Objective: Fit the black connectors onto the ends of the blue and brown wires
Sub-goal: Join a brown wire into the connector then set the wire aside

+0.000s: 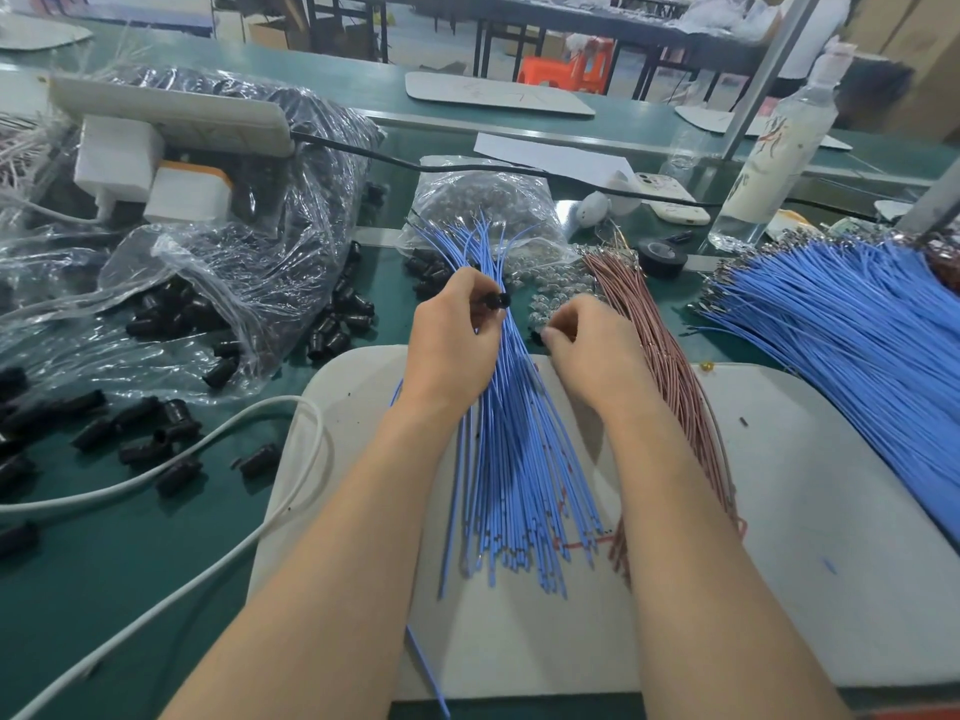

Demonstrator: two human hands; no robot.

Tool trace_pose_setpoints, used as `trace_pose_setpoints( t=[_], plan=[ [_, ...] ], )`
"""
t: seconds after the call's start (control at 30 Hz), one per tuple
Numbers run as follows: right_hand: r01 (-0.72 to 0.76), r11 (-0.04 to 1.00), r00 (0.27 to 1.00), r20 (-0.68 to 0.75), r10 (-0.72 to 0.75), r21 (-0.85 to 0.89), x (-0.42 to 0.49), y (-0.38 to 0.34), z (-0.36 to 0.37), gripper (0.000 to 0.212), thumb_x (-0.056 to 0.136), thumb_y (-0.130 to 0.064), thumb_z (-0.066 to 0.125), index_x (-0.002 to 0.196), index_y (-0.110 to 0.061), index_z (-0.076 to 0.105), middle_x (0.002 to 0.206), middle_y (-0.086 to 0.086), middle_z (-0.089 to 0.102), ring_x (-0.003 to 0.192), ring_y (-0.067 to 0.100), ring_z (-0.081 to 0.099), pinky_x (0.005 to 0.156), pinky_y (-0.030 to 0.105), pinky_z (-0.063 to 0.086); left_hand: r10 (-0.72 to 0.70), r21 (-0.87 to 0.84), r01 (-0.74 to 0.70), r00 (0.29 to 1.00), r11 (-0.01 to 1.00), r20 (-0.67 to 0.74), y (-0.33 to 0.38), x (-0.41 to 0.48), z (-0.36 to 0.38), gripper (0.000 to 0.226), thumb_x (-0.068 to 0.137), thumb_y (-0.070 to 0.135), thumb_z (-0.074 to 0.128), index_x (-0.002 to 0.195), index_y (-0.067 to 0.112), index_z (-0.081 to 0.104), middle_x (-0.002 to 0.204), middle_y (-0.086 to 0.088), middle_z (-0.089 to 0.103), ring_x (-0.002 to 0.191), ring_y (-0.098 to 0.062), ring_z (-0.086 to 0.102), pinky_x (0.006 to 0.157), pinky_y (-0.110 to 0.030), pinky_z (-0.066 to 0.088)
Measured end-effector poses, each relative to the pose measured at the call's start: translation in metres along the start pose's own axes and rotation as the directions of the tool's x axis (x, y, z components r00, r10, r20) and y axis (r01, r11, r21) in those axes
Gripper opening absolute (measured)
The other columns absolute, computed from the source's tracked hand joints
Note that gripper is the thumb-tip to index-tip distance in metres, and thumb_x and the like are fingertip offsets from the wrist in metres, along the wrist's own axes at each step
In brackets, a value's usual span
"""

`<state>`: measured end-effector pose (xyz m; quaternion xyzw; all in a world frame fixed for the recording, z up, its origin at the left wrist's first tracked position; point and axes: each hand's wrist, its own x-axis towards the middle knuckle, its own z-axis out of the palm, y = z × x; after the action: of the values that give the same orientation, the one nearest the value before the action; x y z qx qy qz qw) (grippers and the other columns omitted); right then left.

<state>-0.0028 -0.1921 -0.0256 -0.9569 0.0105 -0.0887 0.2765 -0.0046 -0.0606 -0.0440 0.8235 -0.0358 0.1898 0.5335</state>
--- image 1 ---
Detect orange plastic stool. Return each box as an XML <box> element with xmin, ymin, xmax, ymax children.
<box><xmin>519</xmin><ymin>37</ymin><xmax>617</xmax><ymax>93</ymax></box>

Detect white paper sheet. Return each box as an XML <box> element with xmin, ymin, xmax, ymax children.
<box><xmin>474</xmin><ymin>133</ymin><xmax>639</xmax><ymax>189</ymax></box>

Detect blue table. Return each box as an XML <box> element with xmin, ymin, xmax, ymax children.
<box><xmin>37</xmin><ymin>0</ymin><xmax>216</xmax><ymax>36</ymax></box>

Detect black tape roll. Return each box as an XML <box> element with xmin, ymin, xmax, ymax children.
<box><xmin>637</xmin><ymin>239</ymin><xmax>689</xmax><ymax>282</ymax></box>

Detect long black-frame table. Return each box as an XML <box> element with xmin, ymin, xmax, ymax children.
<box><xmin>300</xmin><ymin>0</ymin><xmax>764</xmax><ymax>99</ymax></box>

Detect white work board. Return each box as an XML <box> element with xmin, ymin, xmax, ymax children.
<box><xmin>247</xmin><ymin>347</ymin><xmax>960</xmax><ymax>702</ymax></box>

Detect large blue wire pile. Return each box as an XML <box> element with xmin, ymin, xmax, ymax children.
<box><xmin>693</xmin><ymin>232</ymin><xmax>960</xmax><ymax>546</ymax></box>

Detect short metal frame post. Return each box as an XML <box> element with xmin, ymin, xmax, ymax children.
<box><xmin>897</xmin><ymin>157</ymin><xmax>960</xmax><ymax>241</ymax></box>

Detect bundle of stripped brown wires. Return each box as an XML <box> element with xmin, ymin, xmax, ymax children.
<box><xmin>0</xmin><ymin>112</ymin><xmax>54</xmax><ymax>189</ymax></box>

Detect black power cord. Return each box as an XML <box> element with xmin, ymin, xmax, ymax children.
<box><xmin>292</xmin><ymin>131</ymin><xmax>714</xmax><ymax>216</ymax></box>

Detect slanted metal frame post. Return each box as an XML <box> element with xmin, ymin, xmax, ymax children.
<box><xmin>720</xmin><ymin>0</ymin><xmax>824</xmax><ymax>162</ymax></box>

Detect person's left forearm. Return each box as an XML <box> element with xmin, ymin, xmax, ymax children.
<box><xmin>162</xmin><ymin>397</ymin><xmax>479</xmax><ymax>720</ymax></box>

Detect large clear plastic bag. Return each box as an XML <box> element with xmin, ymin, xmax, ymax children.
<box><xmin>0</xmin><ymin>64</ymin><xmax>384</xmax><ymax>399</ymax></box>

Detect person's left hand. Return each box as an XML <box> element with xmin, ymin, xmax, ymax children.
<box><xmin>402</xmin><ymin>266</ymin><xmax>512</xmax><ymax>421</ymax></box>

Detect white spray bottle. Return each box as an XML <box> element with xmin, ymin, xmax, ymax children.
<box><xmin>708</xmin><ymin>40</ymin><xmax>857</xmax><ymax>252</ymax></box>

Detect small clear plastic bag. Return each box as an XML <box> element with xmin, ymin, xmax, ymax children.
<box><xmin>402</xmin><ymin>157</ymin><xmax>569</xmax><ymax>279</ymax></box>

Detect white computer mouse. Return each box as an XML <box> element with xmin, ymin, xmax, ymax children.
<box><xmin>573</xmin><ymin>191</ymin><xmax>611</xmax><ymax>231</ymax></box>

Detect orange plastic crate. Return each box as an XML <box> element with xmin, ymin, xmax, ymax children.
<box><xmin>885</xmin><ymin>701</ymin><xmax>960</xmax><ymax>720</ymax></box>

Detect white flat tray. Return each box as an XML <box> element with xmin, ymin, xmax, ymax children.
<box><xmin>0</xmin><ymin>14</ymin><xmax>95</xmax><ymax>54</ymax></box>
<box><xmin>672</xmin><ymin>106</ymin><xmax>852</xmax><ymax>151</ymax></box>
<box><xmin>405</xmin><ymin>71</ymin><xmax>596</xmax><ymax>117</ymax></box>

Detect white orange charger adapter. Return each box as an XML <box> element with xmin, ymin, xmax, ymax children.
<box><xmin>144</xmin><ymin>161</ymin><xmax>236</xmax><ymax>226</ymax></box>

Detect white flat device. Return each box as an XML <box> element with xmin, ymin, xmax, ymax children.
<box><xmin>615</xmin><ymin>172</ymin><xmax>711</xmax><ymax>226</ymax></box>

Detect person's right hand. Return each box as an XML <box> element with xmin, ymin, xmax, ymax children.
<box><xmin>540</xmin><ymin>295</ymin><xmax>654</xmax><ymax>421</ymax></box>

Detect person's right forearm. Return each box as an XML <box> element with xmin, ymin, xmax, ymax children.
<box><xmin>600</xmin><ymin>397</ymin><xmax>849</xmax><ymax>720</ymax></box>

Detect white charging cable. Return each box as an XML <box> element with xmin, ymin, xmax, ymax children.
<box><xmin>0</xmin><ymin>394</ymin><xmax>329</xmax><ymax>720</ymax></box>

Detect cardboard boxes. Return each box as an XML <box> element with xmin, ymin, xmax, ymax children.
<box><xmin>844</xmin><ymin>0</ymin><xmax>960</xmax><ymax>138</ymax></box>

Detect pile of black plastic caps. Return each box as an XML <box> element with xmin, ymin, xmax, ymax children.
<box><xmin>0</xmin><ymin>239</ymin><xmax>377</xmax><ymax>561</ymax></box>

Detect white power strip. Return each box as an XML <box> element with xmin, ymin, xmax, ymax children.
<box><xmin>48</xmin><ymin>74</ymin><xmax>297</xmax><ymax>159</ymax></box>

